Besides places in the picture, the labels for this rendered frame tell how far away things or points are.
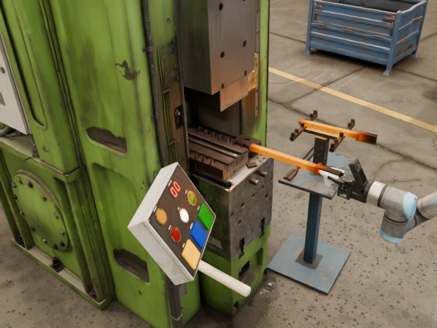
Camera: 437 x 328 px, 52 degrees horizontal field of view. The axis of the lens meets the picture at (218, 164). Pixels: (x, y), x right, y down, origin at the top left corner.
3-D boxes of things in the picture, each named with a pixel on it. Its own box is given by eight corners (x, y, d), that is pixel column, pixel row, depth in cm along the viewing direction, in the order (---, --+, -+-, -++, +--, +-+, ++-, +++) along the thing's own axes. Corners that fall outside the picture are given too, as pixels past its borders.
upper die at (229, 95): (248, 94, 198) (248, 74, 193) (220, 112, 185) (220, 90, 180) (177, 74, 220) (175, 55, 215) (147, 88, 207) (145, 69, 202)
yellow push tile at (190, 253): (201, 254, 158) (189, 238, 155) (195, 269, 153) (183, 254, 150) (196, 255, 159) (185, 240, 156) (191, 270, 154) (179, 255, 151)
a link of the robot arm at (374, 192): (379, 192, 165) (389, 179, 171) (367, 187, 167) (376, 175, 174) (375, 211, 170) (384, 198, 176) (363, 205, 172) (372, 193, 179)
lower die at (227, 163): (248, 162, 217) (248, 147, 213) (223, 182, 204) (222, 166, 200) (183, 137, 239) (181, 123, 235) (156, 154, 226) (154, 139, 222)
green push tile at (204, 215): (214, 217, 175) (203, 203, 172) (209, 230, 169) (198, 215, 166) (210, 218, 176) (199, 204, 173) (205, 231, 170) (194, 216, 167)
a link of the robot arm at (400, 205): (408, 226, 164) (414, 204, 158) (374, 213, 170) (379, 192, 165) (416, 212, 170) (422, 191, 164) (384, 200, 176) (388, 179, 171)
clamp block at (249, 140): (261, 151, 225) (262, 140, 222) (252, 159, 220) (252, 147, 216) (242, 144, 232) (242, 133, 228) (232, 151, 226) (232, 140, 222)
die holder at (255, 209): (272, 221, 248) (274, 152, 224) (231, 262, 224) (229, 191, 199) (194, 186, 278) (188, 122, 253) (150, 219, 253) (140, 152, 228)
